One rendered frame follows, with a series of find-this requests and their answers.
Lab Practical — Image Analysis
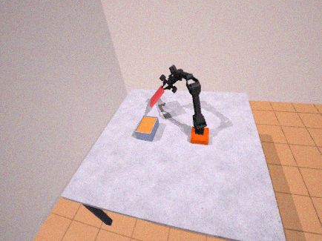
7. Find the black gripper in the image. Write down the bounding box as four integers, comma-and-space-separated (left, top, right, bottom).
160, 74, 177, 93

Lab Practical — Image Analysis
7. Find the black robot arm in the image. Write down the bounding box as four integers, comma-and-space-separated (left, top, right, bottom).
168, 65, 207, 136

